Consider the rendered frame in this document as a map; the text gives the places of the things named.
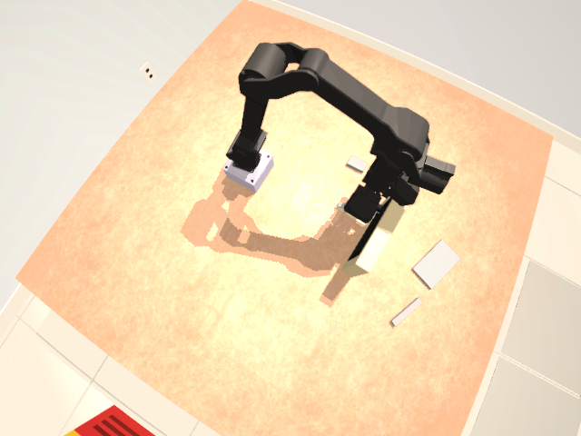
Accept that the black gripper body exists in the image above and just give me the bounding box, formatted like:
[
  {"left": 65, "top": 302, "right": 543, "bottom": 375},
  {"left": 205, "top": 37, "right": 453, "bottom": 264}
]
[{"left": 344, "top": 163, "right": 398, "bottom": 223}]

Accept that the pale pink flat bar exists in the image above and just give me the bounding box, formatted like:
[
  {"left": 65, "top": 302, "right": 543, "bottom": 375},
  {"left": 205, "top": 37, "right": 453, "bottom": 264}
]
[{"left": 390, "top": 298, "right": 423, "bottom": 327}]

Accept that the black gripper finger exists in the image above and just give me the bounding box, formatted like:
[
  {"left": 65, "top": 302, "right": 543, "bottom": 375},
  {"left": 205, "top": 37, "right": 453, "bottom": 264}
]
[{"left": 354, "top": 183, "right": 383, "bottom": 205}]

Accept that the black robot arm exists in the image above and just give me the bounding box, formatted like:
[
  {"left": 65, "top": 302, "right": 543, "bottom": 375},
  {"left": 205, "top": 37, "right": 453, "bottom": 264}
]
[{"left": 225, "top": 42, "right": 456, "bottom": 206}]

